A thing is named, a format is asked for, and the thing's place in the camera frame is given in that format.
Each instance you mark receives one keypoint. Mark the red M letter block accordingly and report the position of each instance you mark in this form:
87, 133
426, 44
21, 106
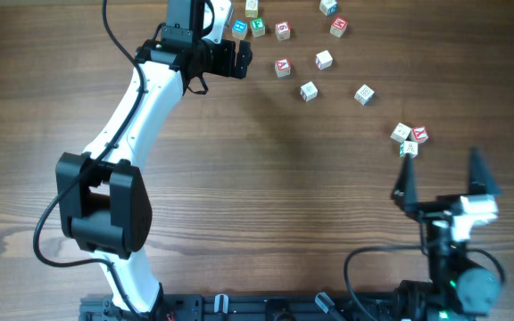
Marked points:
339, 26

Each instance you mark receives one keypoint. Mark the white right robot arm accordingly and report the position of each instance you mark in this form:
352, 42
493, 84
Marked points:
458, 288

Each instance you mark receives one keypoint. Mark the red Y letter block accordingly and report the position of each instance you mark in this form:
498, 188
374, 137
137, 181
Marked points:
419, 134

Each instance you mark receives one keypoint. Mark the yellow letter block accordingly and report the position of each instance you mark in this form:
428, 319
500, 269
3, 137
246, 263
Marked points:
251, 8

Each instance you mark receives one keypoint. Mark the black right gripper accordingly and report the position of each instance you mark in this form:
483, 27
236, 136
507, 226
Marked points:
438, 208

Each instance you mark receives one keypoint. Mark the green F letter block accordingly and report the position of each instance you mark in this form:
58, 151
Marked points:
258, 27

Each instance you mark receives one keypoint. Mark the green edged plain block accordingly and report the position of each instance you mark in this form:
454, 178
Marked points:
409, 149

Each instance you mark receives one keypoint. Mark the plain red trimmed block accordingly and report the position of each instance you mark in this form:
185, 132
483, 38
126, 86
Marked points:
308, 91

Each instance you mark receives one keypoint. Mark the blue white corner block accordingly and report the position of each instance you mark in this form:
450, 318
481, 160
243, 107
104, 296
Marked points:
328, 7

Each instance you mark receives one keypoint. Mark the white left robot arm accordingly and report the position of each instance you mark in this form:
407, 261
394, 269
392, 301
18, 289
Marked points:
103, 203

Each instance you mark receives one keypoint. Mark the blue letter block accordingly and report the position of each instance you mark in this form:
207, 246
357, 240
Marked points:
240, 29

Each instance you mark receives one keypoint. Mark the plain B letter block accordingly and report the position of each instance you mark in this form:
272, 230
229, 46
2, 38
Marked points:
364, 94

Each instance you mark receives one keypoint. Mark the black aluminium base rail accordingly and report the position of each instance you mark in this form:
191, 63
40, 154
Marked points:
380, 305

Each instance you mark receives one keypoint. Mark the red 6 number block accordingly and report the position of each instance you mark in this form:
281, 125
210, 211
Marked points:
282, 30

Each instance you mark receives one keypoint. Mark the plain wooden picture block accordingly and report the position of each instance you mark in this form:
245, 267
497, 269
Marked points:
400, 133

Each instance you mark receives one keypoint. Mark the red A letter block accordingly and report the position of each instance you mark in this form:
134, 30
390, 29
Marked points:
282, 67

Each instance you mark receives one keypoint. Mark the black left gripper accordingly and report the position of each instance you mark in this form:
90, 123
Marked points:
243, 59

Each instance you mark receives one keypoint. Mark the red edged plain block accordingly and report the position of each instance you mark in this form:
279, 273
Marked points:
324, 60

